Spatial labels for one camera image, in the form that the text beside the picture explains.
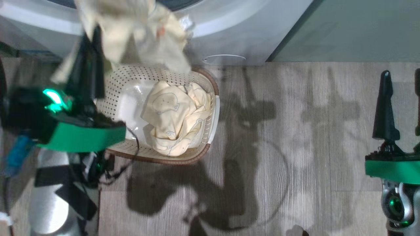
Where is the cream garment with orange print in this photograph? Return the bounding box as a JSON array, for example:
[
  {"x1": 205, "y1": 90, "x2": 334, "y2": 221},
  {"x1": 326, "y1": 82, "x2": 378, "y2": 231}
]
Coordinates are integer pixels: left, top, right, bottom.
[{"x1": 51, "y1": 0, "x2": 193, "y2": 85}]

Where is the white front-load washing machine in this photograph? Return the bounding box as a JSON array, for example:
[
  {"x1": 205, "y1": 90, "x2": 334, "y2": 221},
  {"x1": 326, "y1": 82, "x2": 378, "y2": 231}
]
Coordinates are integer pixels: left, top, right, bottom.
[{"x1": 0, "y1": 0, "x2": 314, "y2": 66}]

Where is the oval washer filter cover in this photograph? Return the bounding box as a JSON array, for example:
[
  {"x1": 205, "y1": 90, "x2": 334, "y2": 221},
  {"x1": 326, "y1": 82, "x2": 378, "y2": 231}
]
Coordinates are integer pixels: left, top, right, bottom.
[{"x1": 202, "y1": 54, "x2": 247, "y2": 65}]

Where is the pale green cabinet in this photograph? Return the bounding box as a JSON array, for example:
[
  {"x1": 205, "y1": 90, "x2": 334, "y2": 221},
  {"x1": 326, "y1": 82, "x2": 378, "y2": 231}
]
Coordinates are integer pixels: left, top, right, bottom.
[{"x1": 267, "y1": 0, "x2": 420, "y2": 63}]

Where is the cream perforated basket brown rim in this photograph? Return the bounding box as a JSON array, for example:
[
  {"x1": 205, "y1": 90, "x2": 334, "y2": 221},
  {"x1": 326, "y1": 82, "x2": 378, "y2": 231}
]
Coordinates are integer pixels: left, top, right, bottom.
[{"x1": 95, "y1": 64, "x2": 220, "y2": 165}]

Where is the thin black left gripper cable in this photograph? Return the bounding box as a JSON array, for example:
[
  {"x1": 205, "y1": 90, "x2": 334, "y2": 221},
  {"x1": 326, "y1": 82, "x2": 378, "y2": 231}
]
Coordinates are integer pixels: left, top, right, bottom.
[{"x1": 98, "y1": 126, "x2": 140, "y2": 185}]

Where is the blue left cable connector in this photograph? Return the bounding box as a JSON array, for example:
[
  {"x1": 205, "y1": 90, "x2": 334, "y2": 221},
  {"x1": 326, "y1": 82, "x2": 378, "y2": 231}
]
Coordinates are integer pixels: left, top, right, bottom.
[{"x1": 6, "y1": 134, "x2": 34, "y2": 168}]

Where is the black left camera cable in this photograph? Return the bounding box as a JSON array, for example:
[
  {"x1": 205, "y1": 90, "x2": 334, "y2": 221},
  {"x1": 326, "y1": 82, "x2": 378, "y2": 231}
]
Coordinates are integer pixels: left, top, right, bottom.
[{"x1": 3, "y1": 173, "x2": 14, "y2": 215}]

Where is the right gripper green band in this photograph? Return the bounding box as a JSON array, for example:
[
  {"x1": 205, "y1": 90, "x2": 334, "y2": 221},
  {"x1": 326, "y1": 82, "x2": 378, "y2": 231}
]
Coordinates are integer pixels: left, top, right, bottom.
[{"x1": 365, "y1": 68, "x2": 420, "y2": 185}]

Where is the cream garment with bear print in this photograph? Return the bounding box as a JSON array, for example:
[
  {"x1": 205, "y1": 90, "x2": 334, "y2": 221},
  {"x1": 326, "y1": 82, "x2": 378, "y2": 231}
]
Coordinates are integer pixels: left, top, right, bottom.
[{"x1": 140, "y1": 81, "x2": 213, "y2": 157}]

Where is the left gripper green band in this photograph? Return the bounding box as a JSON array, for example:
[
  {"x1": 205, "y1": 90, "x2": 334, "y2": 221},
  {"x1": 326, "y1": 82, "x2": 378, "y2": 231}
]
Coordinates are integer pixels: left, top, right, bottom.
[{"x1": 35, "y1": 26, "x2": 127, "y2": 153}]

